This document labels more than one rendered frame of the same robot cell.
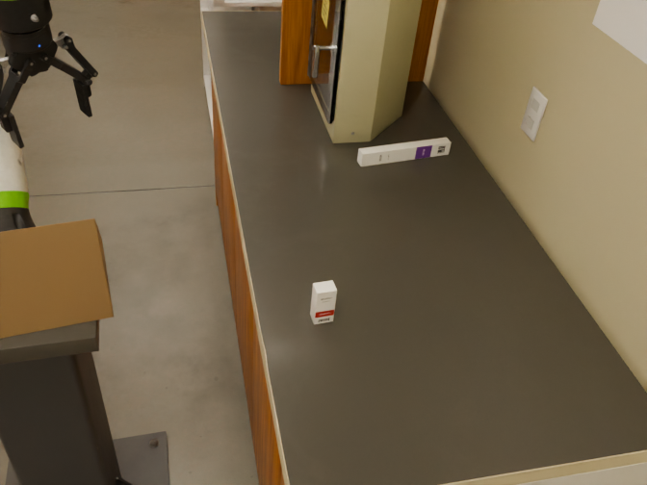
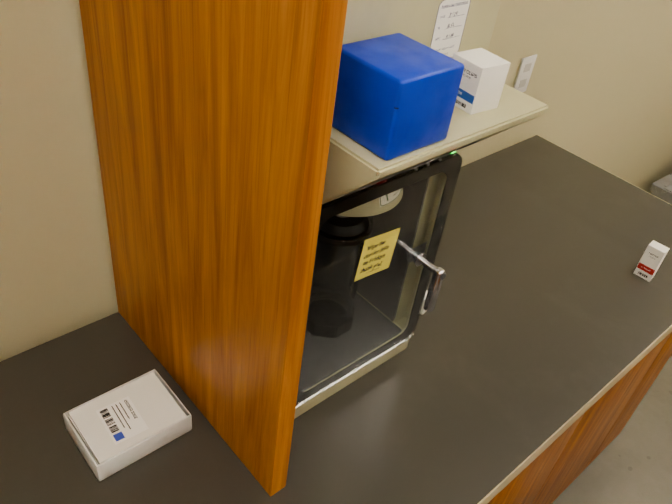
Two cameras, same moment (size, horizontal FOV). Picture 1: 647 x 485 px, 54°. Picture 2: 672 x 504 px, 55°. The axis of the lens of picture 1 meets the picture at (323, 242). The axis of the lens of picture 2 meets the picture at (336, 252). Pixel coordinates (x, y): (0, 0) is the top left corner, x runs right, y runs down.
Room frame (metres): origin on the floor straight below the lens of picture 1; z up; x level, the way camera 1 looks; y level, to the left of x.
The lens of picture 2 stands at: (2.16, 0.67, 1.85)
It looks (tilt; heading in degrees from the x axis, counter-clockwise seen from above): 38 degrees down; 239
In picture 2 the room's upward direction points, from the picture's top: 9 degrees clockwise
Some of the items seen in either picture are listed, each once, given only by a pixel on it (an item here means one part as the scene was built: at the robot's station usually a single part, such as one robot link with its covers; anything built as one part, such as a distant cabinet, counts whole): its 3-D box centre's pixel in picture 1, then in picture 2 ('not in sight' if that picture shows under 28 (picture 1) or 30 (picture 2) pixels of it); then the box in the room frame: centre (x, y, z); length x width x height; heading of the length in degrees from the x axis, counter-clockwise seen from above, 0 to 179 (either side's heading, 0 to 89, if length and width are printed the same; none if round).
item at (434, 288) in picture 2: (322, 60); (427, 283); (1.60, 0.05, 1.17); 0.05 x 0.03 x 0.10; 106
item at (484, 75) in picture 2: not in sight; (475, 80); (1.64, 0.08, 1.54); 0.05 x 0.05 x 0.06; 11
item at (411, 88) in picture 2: not in sight; (392, 94); (1.79, 0.13, 1.56); 0.10 x 0.10 x 0.09; 16
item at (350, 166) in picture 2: not in sight; (430, 149); (1.70, 0.10, 1.46); 0.32 x 0.12 x 0.10; 16
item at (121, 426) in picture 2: not in sight; (128, 421); (2.09, 0.00, 0.96); 0.16 x 0.12 x 0.04; 15
